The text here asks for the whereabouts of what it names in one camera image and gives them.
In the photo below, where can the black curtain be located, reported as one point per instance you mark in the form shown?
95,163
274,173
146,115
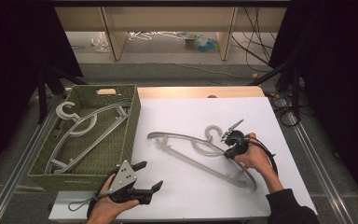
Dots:
338,77
12,77

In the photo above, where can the person's left hand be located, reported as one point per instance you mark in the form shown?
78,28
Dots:
105,210

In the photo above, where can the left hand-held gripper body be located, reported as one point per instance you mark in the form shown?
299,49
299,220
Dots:
122,177

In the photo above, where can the green woven basket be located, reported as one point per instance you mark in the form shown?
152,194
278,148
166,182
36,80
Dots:
112,149

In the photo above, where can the white hangers on floor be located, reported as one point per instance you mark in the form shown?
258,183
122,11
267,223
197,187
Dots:
140,35

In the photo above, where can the light wooden desk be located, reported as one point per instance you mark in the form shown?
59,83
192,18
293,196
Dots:
167,18

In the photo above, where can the grey plastic clothes hanger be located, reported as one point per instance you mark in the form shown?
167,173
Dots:
99,138
167,134

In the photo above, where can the black metal stand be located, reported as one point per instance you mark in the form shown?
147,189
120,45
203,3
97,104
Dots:
42,93
296,90

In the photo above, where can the colourful plastic toys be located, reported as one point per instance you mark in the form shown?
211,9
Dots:
202,43

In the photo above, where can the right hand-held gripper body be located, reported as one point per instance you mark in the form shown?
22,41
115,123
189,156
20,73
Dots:
236,140

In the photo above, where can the aluminium floor rail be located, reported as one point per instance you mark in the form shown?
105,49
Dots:
18,171
320,168

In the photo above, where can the person's right hand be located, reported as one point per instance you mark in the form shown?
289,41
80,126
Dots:
256,157

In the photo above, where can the clear plastic bag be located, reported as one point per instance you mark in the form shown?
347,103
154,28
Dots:
101,43

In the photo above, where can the white board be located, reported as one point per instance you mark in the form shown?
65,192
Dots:
183,193

